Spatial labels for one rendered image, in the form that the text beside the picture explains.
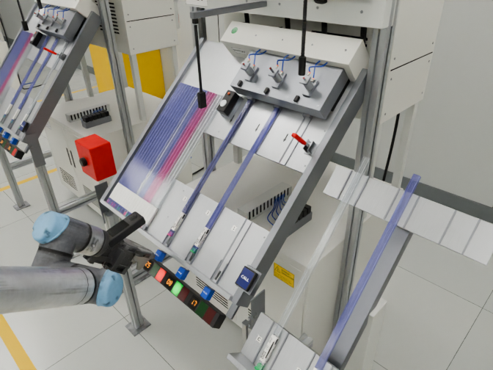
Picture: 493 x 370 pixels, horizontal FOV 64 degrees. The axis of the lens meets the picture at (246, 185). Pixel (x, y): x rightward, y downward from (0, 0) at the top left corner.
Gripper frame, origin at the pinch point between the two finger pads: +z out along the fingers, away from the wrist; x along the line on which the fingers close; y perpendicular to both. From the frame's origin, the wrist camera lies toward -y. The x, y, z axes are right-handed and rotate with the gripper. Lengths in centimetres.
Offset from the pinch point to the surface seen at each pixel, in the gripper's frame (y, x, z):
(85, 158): -11, -74, 11
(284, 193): -40, 1, 45
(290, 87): -60, 16, -3
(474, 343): -27, 75, 122
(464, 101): -146, 19, 136
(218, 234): -14.7, 15.1, 3.3
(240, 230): -18.9, 21.0, 3.1
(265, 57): -68, 1, -3
